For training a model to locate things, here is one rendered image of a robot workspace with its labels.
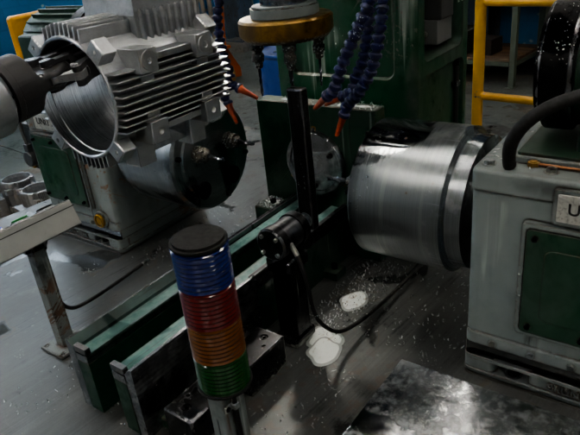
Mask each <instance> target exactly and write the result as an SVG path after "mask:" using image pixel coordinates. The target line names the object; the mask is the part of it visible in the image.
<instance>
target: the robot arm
mask: <svg viewBox="0 0 580 435"><path fill-rule="evenodd" d="M100 74H101V73H100V72H99V70H98V69H97V67H96V66H95V64H94V63H93V62H92V60H91V59H90V58H89V57H88V56H87V54H86V53H85V52H83V51H82V50H81V49H80V48H79V47H77V46H75V45H74V44H72V45H69V46H66V47H62V48H59V49H56V50H54V51H51V52H48V53H45V54H41V55H38V56H35V57H32V58H28V59H25V60H24V59H22V58H21V57H19V56H17V55H15V54H5V55H3V56H0V140H1V139H3V138H4V137H6V136H9V135H11V134H13V133H14V132H15V131H16V130H17V127H18V123H21V122H24V121H26V120H28V119H30V118H31V117H34V116H36V115H38V114H40V113H42V111H43V110H44V108H45V103H46V95H47V93H48V92H49V91H50V92H51V93H56V92H59V91H62V90H64V89H65V88H66V86H67V85H70V84H72V83H74V82H77V84H78V86H79V87H81V86H86V85H87V84H88V83H89V82H90V81H91V80H92V79H94V78H96V77H97V76H98V75H100Z"/></svg>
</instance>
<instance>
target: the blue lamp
mask: <svg viewBox="0 0 580 435"><path fill-rule="evenodd" d="M169 251H170V253H171V254H170V255H171V258H172V262H173V270H174V274H175V279H176V283H177V287H178V289H179V290H180V291H181V292H182V293H184V294H187V295H191V296H206V295H211V294H214V293H218V292H220V291H222V290H224V289H225V288H226V287H228V286H229V285H230V284H231V283H232V281H233V280H234V277H235V275H234V270H233V265H232V260H231V255H230V245H229V239H227V241H226V243H225V244H224V245H223V246H222V247H221V248H220V249H218V250H216V251H214V252H212V253H210V254H208V255H202V256H195V257H186V256H181V255H177V254H175V253H173V252H172V251H171V250H169Z"/></svg>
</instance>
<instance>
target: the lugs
mask: <svg viewBox="0 0 580 435"><path fill-rule="evenodd" d="M192 23H193V28H194V29H195V30H209V31H210V32H211V33H212V32H213V30H214V28H215V27H216V26H217V25H216V23H215V22H214V21H213V20H212V19H211V18H210V17H209V16H208V15H207V13H203V14H198V15H196V16H195V17H194V19H193V20H192ZM43 43H44V40H43V35H35V36H32V37H31V40H30V43H29V45H28V51H29V52H30V53H31V54H32V55H33V56H34V57H35V56H37V55H38V53H39V50H40V48H41V46H42V44H43ZM86 52H87V53H88V54H89V55H90V56H91V58H92V59H93V60H94V62H95V63H96V64H97V65H98V66H102V65H105V64H108V63H111V62H112V61H113V59H114V57H115V55H116V53H117V51H116V49H115V48H114V47H113V46H112V45H111V44H110V43H109V41H108V40H107V39H106V38H105V37H100V38H97V39H93V40H91V41H90V43H89V46H88V48H87V50H86ZM219 101H220V99H219ZM220 108H221V114H222V116H223V115H224V113H225V112H226V111H227V108H226V107H225V106H224V104H223V103H222V102H221V101H220ZM221 118H222V117H219V118H217V119H215V120H212V121H211V122H212V123H213V122H215V121H217V120H219V119H221ZM52 138H53V140H54V141H55V142H56V144H57V145H58V146H59V148H60V149H61V150H63V149H66V148H70V147H69V146H68V145H67V144H66V143H65V142H64V141H63V140H62V139H61V138H60V136H59V135H58V133H57V132H56V131H55V130H54V132H53V135H52ZM135 150H136V145H135V144H134V143H133V142H132V141H131V140H130V139H129V137H128V136H127V137H124V138H123V139H120V140H118V141H114V143H113V145H112V147H111V149H110V153H111V155H112V156H113V157H114V158H115V160H116V161H117V162H118V163H119V162H122V161H125V160H127V159H129V158H131V156H132V154H133V153H134V152H135Z"/></svg>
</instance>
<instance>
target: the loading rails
mask: <svg viewBox="0 0 580 435"><path fill-rule="evenodd" d="M288 211H297V212H299V205H298V197H297V194H293V195H291V196H290V197H288V198H287V199H285V200H283V201H282V202H280V203H279V204H278V205H276V206H275V207H273V208H272V209H270V210H269V211H267V212H265V213H264V214H262V215H261V216H260V217H258V218H257V219H255V220H254V221H252V222H251V223H249V224H247V225H246V226H244V227H243V228H241V229H240V230H239V231H237V232H236V233H234V234H233V235H231V236H229V237H228V239H229V245H230V255H231V260H232V265H233V270H234V275H235V281H236V291H237V297H238V301H239V306H240V312H241V317H242V323H243V332H244V338H246V337H247V336H248V335H249V334H250V333H251V332H252V331H253V330H254V329H255V328H257V327H260V328H262V329H264V330H266V329H267V328H268V327H269V326H270V325H272V324H273V323H274V322H275V321H276V320H277V319H278V318H279V316H278V310H277V303H276V297H275V290H274V277H273V272H271V271H268V268H267V262H266V258H267V257H266V256H265V255H263V254H262V253H261V251H260V249H259V246H258V243H257V235H258V233H259V232H260V230H262V229H264V228H265V227H267V226H268V225H272V224H273V223H275V222H276V221H278V220H279V218H280V217H281V216H282V215H284V214H285V213H287V212H288ZM318 223H319V227H318V228H316V229H315V230H311V235H310V237H309V238H308V239H307V240H306V241H305V242H303V243H302V244H301V245H297V246H296V247H299V248H302V249H306V250H307V256H308V262H307V263H306V264H304V267H305V270H306V274H307V277H308V280H309V283H310V287H311V290H312V289H313V288H314V287H315V286H316V285H317V284H318V283H319V282H321V281H322V280H323V279H324V278H326V279H329V280H332V281H338V280H339V279H340V278H342V277H343V276H344V275H345V274H346V267H345V266H344V265H341V264H340V263H341V262H343V261H344V260H345V259H346V258H347V257H348V256H349V255H350V243H349V230H348V215H347V205H345V204H342V205H340V206H339V207H336V206H333V205H331V206H330V207H329V208H327V209H326V210H325V211H323V212H322V213H320V214H319V215H318ZM65 340H66V345H67V348H68V350H69V353H70V356H71V358H72V363H73V366H74V368H75V371H76V374H77V377H78V379H79V384H80V386H81V389H82V392H83V395H84V397H85V402H86V403H88V404H89V405H91V406H93V407H95V408H97V409H98V410H99V411H101V412H103V413H105V412H106V411H107V410H109V409H110V408H111V407H113V406H114V405H115V404H116V403H118V402H119V401H121V403H122V406H123V411H124V415H125V418H126V420H127V424H128V427H129V428H131V429H132V430H134V431H136V432H138V433H140V434H141V435H155V434H156V433H157V432H158V431H159V430H160V429H161V428H162V427H163V426H165V427H166V428H168V424H167V419H166V415H165V412H164V408H165V407H166V406H167V405H169V404H170V403H171V402H172V401H173V400H174V399H176V398H177V397H178V396H179V395H180V394H181V393H183V392H184V391H185V390H186V389H187V388H189V387H190V386H191V385H192V384H193V383H194V382H195V381H196V380H197V379H198V377H197V374H196V369H195V366H194V361H193V358H192V350H191V345H190V342H189V337H188V333H187V329H186V322H185V319H184V314H183V311H182V306H181V302H180V295H179V290H178V287H177V283H176V279H175V274H174V270H173V268H172V269H170V270H169V271H167V272H166V273H165V274H163V275H162V276H160V277H159V278H157V279H155V280H154V281H152V282H150V283H149V284H147V285H146V286H145V287H143V288H142V289H140V290H139V291H137V292H136V293H134V294H132V295H130V296H129V297H128V298H127V299H125V300H123V301H122V302H120V303H119V304H117V305H116V306H114V307H112V308H111V309H110V310H109V311H107V312H105V313H103V314H102V315H100V316H99V317H97V318H95V319H94V320H92V321H91V322H90V323H89V324H87V325H85V326H84V327H82V328H81V329H79V330H78V331H75V332H74V333H73V334H72V335H70V336H69V337H67V338H65ZM168 429H169V428H168Z"/></svg>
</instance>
